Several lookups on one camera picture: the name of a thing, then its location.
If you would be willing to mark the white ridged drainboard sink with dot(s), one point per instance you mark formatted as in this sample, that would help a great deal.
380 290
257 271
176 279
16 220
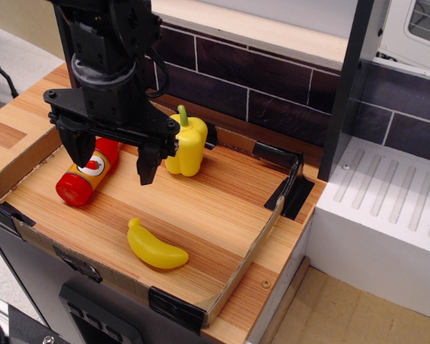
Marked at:
371 226

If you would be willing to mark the yellow toy bell pepper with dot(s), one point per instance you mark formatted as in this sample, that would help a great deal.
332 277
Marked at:
191 141

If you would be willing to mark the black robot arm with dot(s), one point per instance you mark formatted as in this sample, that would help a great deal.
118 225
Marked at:
106 44

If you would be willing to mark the yellow toy banana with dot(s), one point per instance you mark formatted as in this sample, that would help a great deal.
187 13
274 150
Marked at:
152 250

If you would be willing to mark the red hot sauce bottle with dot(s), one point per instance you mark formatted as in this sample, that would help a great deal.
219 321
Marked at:
78 184

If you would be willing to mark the white appliance with rack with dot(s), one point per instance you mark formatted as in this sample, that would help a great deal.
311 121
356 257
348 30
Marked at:
406 33

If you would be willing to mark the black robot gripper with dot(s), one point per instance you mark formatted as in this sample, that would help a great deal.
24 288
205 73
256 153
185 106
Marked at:
114 106

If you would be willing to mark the brown cardboard fence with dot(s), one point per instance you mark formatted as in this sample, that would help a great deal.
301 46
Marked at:
221 216

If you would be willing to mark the black vertical post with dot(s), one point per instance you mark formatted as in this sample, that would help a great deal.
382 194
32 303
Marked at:
364 40

